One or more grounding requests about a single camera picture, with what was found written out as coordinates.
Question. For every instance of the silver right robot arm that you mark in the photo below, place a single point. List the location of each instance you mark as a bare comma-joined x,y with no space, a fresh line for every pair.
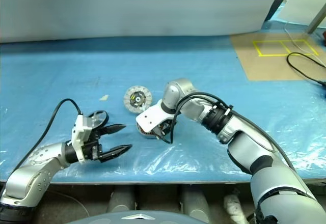
265,157

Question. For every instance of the grey metal post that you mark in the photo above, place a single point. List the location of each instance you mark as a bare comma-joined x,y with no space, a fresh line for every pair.
317,19

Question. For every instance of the round motor lid circuit board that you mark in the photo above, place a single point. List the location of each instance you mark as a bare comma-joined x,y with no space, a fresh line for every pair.
137,99

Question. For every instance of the small beige tape scrap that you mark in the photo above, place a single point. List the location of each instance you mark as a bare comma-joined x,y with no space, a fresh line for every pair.
104,97

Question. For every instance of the silver spoked rotor black rim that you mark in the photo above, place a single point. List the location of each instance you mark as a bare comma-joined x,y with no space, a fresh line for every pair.
99,114

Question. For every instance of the white crumpled lump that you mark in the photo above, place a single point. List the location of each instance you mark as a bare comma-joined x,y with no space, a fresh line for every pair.
234,206

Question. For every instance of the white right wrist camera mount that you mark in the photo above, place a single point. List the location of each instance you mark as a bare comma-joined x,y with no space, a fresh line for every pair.
152,115

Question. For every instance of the grey robot torso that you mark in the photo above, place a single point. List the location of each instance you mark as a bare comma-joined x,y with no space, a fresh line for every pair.
140,215

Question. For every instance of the blue table cover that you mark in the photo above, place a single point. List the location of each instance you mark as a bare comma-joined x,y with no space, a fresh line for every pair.
76,68

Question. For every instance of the silver motor housing copper windings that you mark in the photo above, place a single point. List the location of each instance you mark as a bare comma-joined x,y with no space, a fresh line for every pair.
145,134

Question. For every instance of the brown cardboard sheet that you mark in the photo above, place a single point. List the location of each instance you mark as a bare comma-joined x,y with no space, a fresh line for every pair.
267,66

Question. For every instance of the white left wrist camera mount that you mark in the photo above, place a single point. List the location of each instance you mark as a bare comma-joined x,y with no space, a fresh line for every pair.
80,137

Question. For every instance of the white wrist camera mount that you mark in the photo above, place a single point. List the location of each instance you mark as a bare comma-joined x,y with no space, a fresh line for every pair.
80,137
152,115

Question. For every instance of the grey rounded cylinder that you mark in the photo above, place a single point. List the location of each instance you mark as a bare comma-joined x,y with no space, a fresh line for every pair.
196,201
121,198

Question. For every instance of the clear plastic film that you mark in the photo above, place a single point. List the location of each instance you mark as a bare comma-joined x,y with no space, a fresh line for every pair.
165,164

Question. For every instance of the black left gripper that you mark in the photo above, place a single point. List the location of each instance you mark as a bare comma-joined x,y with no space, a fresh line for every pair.
93,150

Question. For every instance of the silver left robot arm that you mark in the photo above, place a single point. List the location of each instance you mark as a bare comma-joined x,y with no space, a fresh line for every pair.
28,173

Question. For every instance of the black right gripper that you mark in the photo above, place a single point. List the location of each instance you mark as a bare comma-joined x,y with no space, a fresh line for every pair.
164,129

